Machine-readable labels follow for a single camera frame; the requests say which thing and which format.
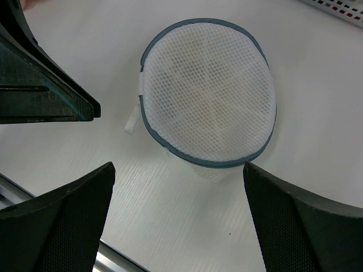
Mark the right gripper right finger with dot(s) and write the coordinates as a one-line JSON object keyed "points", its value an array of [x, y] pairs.
{"points": [[299, 230]]}

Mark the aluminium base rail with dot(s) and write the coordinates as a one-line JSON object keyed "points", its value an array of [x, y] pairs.
{"points": [[56, 235]]}

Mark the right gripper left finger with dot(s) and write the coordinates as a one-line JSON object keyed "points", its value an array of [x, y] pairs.
{"points": [[56, 221]]}

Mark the white mesh blue-trim laundry bag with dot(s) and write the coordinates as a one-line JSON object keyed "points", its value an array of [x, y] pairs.
{"points": [[206, 95]]}

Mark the white plastic basket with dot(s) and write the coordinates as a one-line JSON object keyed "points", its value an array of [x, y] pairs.
{"points": [[347, 10]]}

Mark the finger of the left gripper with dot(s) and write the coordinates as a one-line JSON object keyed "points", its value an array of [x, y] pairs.
{"points": [[33, 87]]}

